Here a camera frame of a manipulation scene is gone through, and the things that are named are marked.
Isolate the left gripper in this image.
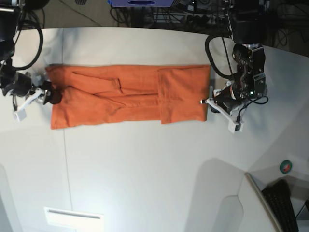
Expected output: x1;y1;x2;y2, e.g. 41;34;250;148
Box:
200;82;248;122

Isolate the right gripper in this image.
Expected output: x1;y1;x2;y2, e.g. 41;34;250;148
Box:
0;72;62;112

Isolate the orange t-shirt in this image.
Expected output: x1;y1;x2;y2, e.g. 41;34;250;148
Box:
46;65;211;129

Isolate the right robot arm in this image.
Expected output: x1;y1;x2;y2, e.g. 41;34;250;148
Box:
0;0;62;113

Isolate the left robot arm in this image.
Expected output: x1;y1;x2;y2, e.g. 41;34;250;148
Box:
201;0;267;132

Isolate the green tape roll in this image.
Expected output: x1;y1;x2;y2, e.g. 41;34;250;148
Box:
279;159;293;174

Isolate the black keyboard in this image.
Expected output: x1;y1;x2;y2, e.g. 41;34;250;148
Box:
262;179;299;232

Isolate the blue box with oval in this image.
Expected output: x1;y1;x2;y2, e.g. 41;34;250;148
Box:
108;0;180;7

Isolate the white table slot plate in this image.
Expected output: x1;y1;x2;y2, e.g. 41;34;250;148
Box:
44;207;105;232

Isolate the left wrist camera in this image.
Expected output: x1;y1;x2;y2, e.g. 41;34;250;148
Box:
228;121;244;134

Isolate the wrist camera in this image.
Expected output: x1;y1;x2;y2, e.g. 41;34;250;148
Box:
228;121;244;134
13;109;27;122

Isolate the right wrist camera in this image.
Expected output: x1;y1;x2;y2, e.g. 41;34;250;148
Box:
13;109;27;122

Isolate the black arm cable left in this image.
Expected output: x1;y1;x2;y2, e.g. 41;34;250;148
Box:
204;33;236;79

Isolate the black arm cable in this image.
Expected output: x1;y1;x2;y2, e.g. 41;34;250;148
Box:
204;33;236;79
12;20;44;71

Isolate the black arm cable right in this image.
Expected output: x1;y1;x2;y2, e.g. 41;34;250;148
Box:
12;20;44;71

